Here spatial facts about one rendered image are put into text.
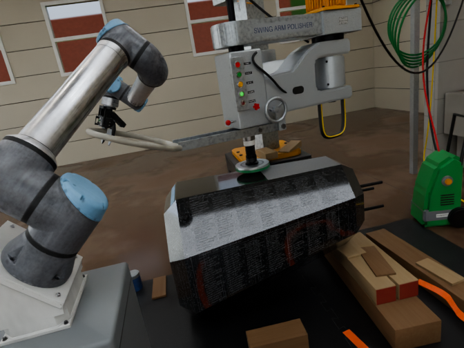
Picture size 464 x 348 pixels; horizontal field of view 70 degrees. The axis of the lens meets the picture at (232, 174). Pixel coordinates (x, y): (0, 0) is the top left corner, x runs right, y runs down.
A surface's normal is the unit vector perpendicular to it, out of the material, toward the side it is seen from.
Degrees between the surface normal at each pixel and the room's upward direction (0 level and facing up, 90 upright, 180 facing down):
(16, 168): 67
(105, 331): 0
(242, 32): 90
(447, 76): 90
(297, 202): 45
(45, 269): 89
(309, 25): 90
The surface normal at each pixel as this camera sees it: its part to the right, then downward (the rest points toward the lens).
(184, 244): 0.04, -0.48
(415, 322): -0.15, -0.94
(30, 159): 0.74, -0.11
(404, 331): 0.11, 0.28
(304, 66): 0.43, 0.21
